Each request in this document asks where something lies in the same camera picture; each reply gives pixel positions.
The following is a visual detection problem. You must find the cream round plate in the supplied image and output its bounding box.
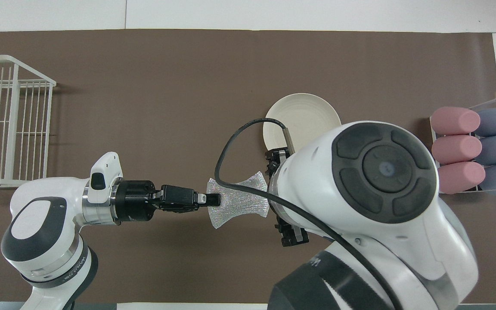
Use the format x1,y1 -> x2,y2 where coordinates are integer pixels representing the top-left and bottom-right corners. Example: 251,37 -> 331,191
263,93 -> 342,152

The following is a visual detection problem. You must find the pink plastic cup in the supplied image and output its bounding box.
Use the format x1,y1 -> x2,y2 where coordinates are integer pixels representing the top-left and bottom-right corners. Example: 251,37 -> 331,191
430,106 -> 481,136
434,161 -> 487,195
431,135 -> 483,165

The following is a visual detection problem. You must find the silver mesh sponge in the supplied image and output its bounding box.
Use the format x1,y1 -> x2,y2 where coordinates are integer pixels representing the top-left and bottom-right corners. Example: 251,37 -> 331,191
205,170 -> 270,230

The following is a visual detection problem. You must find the white wire dish rack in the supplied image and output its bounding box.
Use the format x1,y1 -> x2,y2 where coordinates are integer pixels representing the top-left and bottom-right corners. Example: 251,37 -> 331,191
0,55 -> 57,188

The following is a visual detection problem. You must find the brown table mat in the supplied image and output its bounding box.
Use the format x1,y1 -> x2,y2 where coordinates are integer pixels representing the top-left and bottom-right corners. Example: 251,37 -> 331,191
0,29 -> 496,304

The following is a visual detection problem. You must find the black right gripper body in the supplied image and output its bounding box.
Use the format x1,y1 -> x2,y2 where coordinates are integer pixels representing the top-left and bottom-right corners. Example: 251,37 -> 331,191
265,146 -> 310,248

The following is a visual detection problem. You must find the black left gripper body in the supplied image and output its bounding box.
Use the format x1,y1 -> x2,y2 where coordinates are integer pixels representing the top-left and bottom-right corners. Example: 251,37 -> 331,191
114,180 -> 200,223

